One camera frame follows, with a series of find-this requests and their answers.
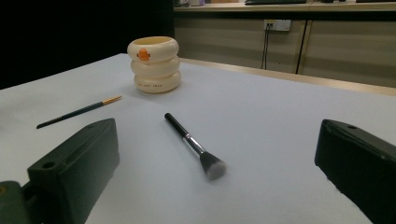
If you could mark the cream ringed brush holder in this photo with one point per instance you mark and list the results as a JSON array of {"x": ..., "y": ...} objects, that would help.
[{"x": 155, "y": 70}]

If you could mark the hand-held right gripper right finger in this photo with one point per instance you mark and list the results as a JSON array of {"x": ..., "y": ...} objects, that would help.
[{"x": 358, "y": 168}]

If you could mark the white wall socket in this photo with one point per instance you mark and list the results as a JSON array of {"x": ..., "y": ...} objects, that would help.
[{"x": 280, "y": 25}]

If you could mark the wooden stick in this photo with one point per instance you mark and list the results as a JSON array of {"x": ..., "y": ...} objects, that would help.
[{"x": 77, "y": 111}]

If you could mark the white table mat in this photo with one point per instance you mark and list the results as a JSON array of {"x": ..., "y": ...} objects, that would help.
[{"x": 255, "y": 124}]

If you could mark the black makeup brush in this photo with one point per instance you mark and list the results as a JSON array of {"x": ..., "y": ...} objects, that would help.
[{"x": 193, "y": 141}]

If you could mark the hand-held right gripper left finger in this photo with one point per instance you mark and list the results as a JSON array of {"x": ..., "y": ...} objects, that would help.
[{"x": 77, "y": 168}]

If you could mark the dark flat device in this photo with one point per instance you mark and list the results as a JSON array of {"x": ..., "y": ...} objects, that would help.
[{"x": 274, "y": 2}]

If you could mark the long wall counter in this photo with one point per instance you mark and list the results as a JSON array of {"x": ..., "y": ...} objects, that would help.
[{"x": 280, "y": 7}]

